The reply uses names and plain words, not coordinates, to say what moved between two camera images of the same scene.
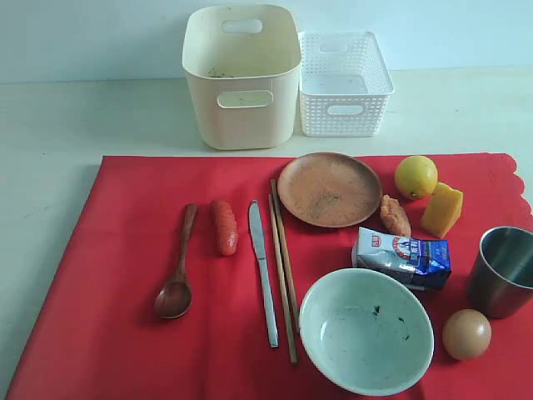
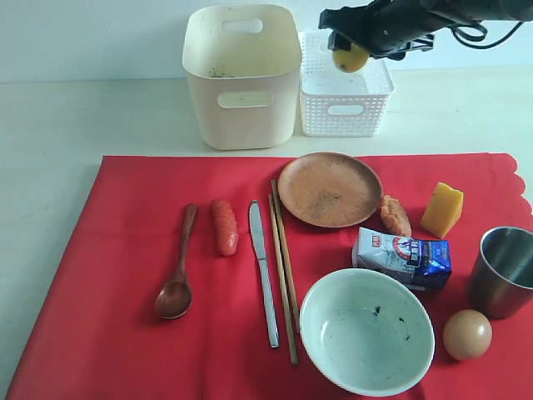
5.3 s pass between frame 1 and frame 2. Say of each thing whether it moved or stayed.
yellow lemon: moved
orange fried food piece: stayed
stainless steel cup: stayed
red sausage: stayed
